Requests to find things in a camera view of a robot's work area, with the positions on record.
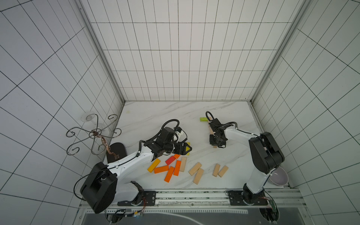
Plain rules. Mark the long orange block bottom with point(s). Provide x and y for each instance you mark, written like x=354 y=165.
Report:
x=169 y=174

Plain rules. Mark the electronics board with wires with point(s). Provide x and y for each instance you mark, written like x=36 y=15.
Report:
x=115 y=217

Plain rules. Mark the red wooden block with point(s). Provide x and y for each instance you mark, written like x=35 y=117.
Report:
x=170 y=160

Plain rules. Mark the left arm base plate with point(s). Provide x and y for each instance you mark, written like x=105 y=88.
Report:
x=146 y=198

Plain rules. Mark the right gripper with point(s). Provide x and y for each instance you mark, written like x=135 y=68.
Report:
x=215 y=137

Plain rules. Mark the aluminium mounting rail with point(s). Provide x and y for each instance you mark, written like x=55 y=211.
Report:
x=213 y=200

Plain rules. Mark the ornate metal wire stand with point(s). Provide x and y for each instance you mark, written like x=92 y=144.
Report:
x=93 y=134

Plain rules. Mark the orange block upright middle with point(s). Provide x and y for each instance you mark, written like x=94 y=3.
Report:
x=177 y=168

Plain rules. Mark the dark oval stand base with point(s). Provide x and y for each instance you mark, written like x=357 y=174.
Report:
x=117 y=152

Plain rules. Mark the natural block beside orange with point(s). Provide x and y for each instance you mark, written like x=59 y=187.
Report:
x=183 y=164

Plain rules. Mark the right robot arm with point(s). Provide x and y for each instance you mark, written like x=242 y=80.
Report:
x=265 y=152

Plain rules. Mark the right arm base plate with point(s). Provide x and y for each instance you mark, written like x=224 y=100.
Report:
x=246 y=198

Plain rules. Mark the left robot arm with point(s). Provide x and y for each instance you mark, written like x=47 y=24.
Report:
x=105 y=184

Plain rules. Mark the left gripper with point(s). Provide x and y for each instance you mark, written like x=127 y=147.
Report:
x=183 y=152

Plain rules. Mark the yellow-green block upper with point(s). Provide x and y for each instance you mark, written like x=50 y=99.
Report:
x=188 y=148

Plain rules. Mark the yellow-orange wooden block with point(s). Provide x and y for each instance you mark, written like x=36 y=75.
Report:
x=154 y=165

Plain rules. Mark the orange block lying horizontal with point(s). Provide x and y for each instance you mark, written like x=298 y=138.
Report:
x=161 y=169

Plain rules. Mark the natural block diagonal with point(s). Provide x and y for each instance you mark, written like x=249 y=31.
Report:
x=198 y=176
x=211 y=131
x=195 y=168

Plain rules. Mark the lilac bowl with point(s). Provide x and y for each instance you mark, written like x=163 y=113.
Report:
x=279 y=177

